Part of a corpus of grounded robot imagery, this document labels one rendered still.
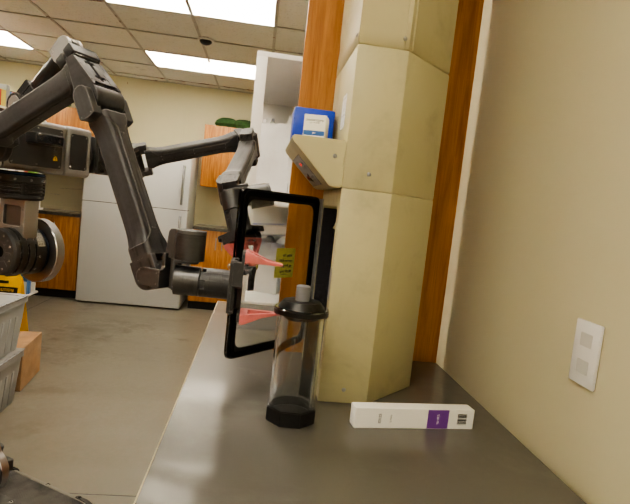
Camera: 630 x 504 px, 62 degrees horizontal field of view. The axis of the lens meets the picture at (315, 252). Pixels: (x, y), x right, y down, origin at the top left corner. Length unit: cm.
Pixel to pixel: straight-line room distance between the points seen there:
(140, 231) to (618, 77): 92
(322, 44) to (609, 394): 109
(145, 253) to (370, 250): 46
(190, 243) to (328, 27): 80
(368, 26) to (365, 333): 65
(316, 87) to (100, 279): 506
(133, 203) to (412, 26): 68
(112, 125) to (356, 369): 72
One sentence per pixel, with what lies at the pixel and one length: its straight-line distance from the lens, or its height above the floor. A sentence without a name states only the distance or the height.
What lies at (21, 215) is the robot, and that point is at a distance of 175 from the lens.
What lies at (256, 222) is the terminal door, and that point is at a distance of 123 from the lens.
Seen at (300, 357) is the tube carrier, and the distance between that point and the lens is 101.
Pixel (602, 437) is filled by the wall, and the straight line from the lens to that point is 104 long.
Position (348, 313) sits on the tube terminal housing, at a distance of 115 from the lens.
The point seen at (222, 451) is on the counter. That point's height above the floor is 94.
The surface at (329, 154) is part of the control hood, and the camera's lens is 112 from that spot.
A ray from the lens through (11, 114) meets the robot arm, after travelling 137.
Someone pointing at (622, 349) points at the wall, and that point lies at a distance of 99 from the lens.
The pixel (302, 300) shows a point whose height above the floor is 118.
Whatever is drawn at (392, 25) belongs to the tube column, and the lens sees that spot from 120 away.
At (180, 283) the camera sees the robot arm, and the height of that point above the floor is 120.
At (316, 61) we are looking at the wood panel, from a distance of 153.
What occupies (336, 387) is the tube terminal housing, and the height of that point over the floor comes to 97.
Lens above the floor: 137
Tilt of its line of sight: 5 degrees down
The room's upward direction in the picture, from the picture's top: 6 degrees clockwise
